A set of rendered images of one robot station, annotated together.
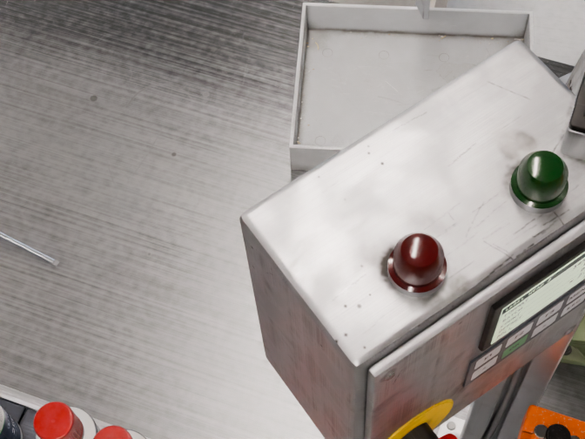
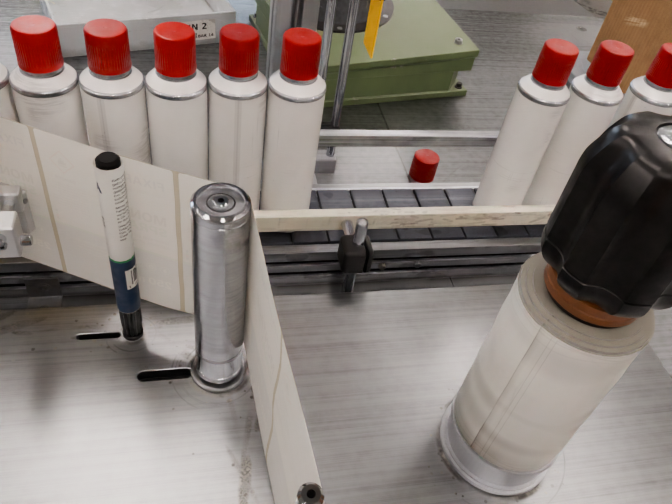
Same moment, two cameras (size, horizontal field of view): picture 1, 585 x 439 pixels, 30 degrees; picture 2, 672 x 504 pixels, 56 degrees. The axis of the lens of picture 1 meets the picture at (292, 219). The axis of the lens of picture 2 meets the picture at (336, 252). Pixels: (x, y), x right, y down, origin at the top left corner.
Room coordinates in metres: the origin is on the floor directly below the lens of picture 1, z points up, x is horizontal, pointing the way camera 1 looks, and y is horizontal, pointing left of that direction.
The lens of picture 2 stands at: (-0.27, 0.22, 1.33)
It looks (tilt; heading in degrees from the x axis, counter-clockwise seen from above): 44 degrees down; 316
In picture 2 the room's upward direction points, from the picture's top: 11 degrees clockwise
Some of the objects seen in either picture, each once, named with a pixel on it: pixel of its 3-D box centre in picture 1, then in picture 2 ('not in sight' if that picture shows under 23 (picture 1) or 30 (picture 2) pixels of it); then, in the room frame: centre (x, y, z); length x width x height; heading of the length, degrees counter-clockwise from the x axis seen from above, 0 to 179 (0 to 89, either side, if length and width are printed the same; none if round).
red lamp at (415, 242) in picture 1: (418, 259); not in sight; (0.20, -0.05, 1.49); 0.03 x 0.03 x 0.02
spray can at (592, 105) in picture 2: not in sight; (574, 136); (0.01, -0.36, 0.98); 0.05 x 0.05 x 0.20
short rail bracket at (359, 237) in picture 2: not in sight; (354, 264); (0.03, -0.10, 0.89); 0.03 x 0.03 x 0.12; 65
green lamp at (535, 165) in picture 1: (541, 176); not in sight; (0.23, -0.11, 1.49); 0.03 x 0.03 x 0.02
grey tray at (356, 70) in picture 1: (413, 89); (135, 4); (0.70, -0.15, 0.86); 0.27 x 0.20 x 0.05; 81
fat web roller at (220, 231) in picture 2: not in sight; (219, 297); (0.00, 0.07, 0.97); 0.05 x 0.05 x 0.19
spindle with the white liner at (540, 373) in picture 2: not in sight; (565, 330); (-0.18, -0.08, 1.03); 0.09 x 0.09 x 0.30
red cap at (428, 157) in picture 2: not in sight; (424, 165); (0.16, -0.32, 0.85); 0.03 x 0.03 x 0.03
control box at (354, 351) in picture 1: (433, 279); not in sight; (0.23, -0.07, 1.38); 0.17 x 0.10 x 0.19; 120
